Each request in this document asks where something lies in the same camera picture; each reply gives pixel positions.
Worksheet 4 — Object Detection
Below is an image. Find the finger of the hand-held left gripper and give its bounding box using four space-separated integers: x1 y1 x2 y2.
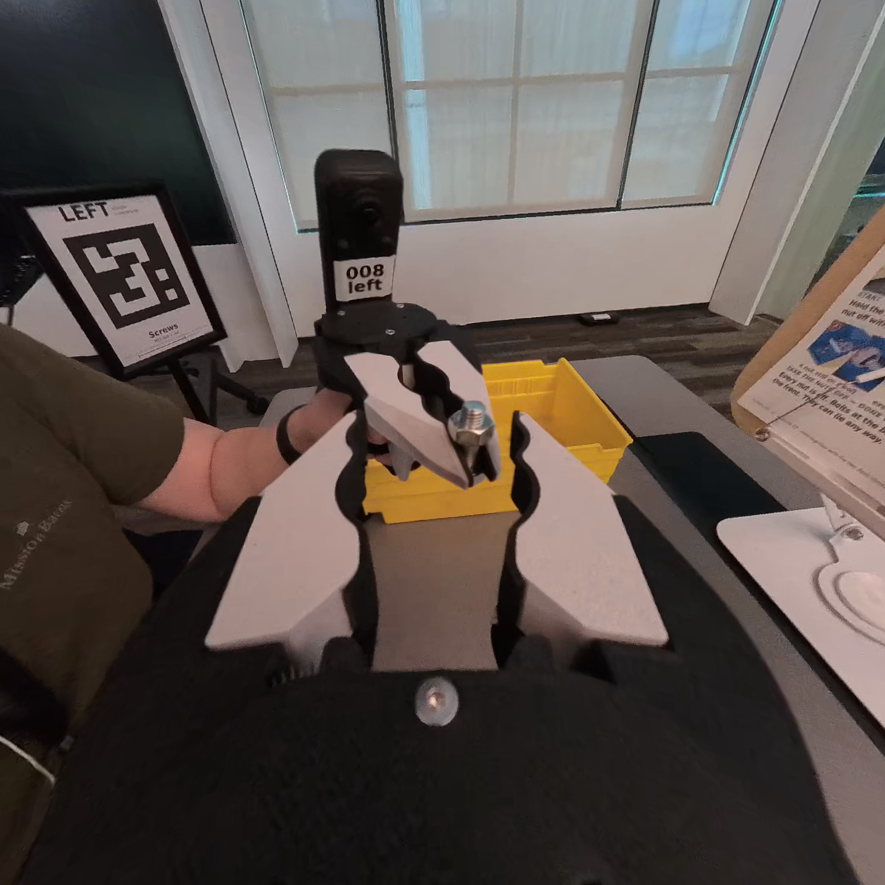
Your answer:
343 350 476 490
413 340 503 484

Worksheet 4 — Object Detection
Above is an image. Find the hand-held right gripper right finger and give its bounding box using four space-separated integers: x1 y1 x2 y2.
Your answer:
491 412 671 666

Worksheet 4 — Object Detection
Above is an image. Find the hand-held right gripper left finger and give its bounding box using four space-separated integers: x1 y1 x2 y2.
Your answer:
205 411 379 669

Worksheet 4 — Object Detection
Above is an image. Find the steel hex bolt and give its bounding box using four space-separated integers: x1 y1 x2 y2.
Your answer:
453 400 493 485

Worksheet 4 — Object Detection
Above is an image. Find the steel hex nut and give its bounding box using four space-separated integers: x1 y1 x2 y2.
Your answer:
447 415 495 448

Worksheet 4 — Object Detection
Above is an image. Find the yellow divided parts bin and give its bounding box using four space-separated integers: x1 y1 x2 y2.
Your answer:
363 357 634 524

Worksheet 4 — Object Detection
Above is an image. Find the person's left forearm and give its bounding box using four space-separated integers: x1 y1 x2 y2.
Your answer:
128 415 298 524

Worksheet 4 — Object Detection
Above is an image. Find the person's left hand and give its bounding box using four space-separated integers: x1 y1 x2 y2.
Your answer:
287 389 391 466

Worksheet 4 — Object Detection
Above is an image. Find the black easel stand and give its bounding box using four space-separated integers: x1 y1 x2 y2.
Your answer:
162 346 272 424

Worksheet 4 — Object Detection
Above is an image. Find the large window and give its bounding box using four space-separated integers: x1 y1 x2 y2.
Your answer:
238 0 785 232

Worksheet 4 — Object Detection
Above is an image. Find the framed marker sign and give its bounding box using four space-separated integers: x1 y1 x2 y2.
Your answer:
0 183 229 380

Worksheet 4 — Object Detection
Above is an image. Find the wooden instruction board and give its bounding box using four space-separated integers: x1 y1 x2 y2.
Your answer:
732 207 885 542

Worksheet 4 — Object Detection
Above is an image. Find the black strap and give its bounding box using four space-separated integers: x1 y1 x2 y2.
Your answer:
0 646 73 755

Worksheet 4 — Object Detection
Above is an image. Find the black wall screen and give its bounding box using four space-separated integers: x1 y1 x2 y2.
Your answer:
0 0 236 246

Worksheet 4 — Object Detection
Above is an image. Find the white cord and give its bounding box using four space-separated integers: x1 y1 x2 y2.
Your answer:
0 733 58 787

